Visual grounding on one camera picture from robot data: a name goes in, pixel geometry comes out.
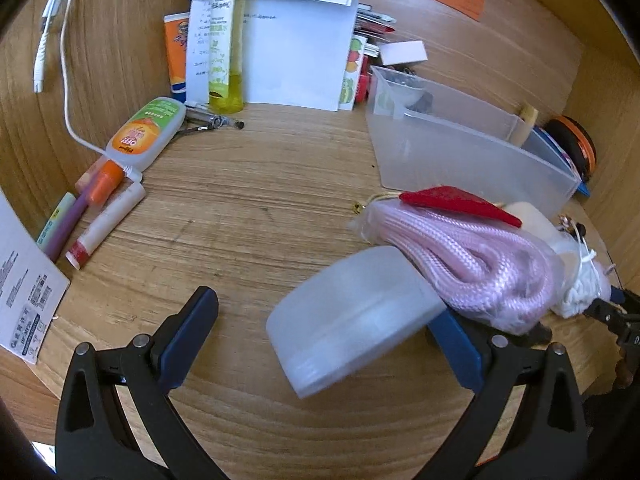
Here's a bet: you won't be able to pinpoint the pink braided rope bundle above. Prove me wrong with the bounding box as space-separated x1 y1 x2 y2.
351 200 566 335

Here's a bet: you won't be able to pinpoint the red fabric pouch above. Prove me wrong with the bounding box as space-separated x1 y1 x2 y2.
399 185 522 229

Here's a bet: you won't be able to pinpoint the round translucent plastic jar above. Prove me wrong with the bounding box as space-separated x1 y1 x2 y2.
266 246 446 399

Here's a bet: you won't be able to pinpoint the clear plastic storage bin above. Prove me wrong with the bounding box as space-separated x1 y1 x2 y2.
366 67 579 217

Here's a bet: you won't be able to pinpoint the white printed leaflet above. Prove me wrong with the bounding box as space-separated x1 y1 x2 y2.
0 197 70 364

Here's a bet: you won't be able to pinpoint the black orange zip case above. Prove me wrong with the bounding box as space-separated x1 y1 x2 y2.
544 115 598 183

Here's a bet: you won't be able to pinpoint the blue patchwork pencil pouch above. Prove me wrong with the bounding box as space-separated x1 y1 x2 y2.
533 126 591 197

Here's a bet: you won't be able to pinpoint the cream lotion tube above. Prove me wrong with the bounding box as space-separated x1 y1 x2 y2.
510 103 538 148

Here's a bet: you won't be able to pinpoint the white red glue stick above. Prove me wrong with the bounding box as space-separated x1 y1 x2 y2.
65 182 146 270

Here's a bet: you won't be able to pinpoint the orange label wipes pack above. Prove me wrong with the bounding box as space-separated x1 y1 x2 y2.
105 96 186 172

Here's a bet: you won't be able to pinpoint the metal nail clipper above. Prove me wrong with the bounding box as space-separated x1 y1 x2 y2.
177 101 244 136

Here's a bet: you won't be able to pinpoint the small white cardboard box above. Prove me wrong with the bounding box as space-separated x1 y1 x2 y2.
378 40 428 66

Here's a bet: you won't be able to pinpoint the stack of colourful booklets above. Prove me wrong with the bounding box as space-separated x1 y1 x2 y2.
338 3 397 110

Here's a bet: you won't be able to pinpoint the white paper sheets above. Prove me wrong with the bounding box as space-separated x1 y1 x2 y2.
185 0 368 113

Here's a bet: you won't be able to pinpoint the yellow green spray bottle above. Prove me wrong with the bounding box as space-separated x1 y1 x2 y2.
207 0 245 114

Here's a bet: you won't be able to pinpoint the white charging cable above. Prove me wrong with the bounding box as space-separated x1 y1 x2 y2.
32 0 143 183

